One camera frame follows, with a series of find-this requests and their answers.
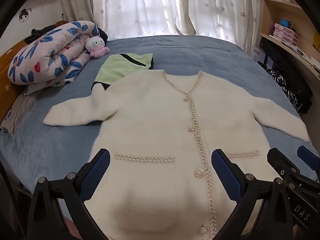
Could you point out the light green garment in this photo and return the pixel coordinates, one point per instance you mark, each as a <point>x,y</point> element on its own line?
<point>117,67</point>

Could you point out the floral quilt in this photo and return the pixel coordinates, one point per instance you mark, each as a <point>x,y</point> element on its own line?
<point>50,52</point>

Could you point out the face wall sticker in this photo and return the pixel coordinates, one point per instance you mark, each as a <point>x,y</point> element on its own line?
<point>24,16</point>

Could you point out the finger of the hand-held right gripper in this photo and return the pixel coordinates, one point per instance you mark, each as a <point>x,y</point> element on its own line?
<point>307,154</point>
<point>278,160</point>

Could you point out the yellow packet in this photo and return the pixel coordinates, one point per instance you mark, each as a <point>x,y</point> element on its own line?
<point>317,42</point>

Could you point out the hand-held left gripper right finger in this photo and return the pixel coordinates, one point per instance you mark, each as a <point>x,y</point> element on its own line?
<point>226,177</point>

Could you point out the black and white patterned cloth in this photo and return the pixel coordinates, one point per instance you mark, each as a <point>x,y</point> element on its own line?
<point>285,87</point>

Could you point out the pink drawer organizer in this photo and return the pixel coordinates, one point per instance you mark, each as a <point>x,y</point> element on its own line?
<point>285,33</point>

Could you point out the wooden shelving unit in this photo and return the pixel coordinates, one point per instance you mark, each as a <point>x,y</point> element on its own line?
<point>270,12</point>

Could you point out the white sheer floral curtain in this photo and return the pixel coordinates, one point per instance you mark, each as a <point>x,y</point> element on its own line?
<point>150,5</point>

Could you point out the white cat plush toy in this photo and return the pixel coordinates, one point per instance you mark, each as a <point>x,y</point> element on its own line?
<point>95,43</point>

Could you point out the black knit garment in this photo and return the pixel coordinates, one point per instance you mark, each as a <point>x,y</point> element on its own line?
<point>103,35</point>

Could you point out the black patterned clothing on chair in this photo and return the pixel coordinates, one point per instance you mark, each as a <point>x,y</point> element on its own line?
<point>282,57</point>

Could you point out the white knit cardigan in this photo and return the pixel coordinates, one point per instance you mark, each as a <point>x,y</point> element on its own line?
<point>150,130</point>

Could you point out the grey pillow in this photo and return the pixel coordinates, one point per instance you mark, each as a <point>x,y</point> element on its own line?
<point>20,110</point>

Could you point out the blue box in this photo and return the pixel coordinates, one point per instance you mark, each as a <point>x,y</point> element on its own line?
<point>285,23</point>

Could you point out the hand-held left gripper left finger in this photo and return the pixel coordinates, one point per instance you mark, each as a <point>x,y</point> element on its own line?
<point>96,175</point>

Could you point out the beige floral curtain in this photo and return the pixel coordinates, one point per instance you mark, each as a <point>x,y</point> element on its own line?
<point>75,2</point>

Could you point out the white cardboard box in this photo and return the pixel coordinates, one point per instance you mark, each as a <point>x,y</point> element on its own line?
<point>258,54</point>

